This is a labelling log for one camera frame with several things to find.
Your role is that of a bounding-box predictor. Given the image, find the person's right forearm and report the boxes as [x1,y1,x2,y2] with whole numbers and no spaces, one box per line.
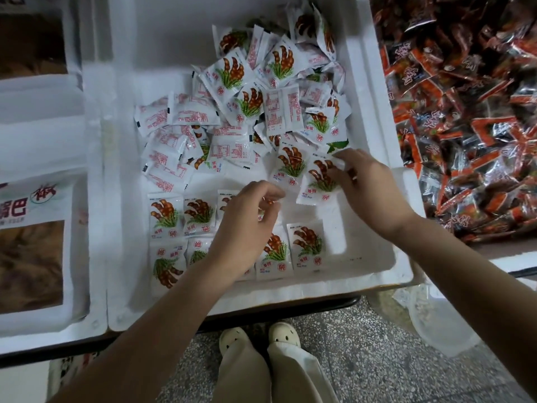
[390,215,537,395]

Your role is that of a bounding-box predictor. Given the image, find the person's right white shoe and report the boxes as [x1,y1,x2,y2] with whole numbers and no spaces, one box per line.
[267,321,302,349]

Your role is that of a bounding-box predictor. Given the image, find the white printed snack packet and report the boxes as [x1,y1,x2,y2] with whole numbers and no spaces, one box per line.
[295,155,347,207]

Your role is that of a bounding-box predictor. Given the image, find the pile of white printed packets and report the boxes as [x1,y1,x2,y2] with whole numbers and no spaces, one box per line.
[134,0,354,294]

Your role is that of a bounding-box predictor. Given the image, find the person's left forearm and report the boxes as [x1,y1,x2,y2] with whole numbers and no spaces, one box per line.
[50,251,261,403]

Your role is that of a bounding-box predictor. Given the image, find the clear round plastic tub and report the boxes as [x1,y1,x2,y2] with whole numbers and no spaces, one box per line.
[393,281,483,359]

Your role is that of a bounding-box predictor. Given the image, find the person's white shoe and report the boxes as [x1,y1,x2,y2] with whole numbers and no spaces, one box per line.
[218,326,253,356]
[267,321,302,349]

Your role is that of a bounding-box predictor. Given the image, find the person's beige trousers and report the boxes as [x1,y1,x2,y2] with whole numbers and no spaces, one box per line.
[210,340,341,403]

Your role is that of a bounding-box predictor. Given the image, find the white foam slab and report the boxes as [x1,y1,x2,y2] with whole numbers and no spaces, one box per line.
[0,360,51,403]

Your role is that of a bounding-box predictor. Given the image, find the pile of dark red packets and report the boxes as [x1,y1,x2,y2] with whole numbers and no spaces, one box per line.
[369,0,537,244]

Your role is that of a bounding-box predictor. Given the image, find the white red printed carton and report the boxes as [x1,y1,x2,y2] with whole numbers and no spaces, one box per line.
[50,352,97,391]

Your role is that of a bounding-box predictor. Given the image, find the person's right hand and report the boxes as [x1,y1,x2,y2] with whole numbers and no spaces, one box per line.
[327,148,416,242]

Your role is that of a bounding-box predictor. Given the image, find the person's left hand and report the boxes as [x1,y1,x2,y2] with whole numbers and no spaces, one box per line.
[205,180,288,278]

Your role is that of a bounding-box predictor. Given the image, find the person's left white shoe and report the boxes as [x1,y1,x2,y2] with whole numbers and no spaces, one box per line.
[218,326,253,356]

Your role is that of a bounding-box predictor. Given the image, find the white bag of orange crisps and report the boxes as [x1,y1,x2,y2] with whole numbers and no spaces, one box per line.
[0,172,92,336]
[0,0,85,123]

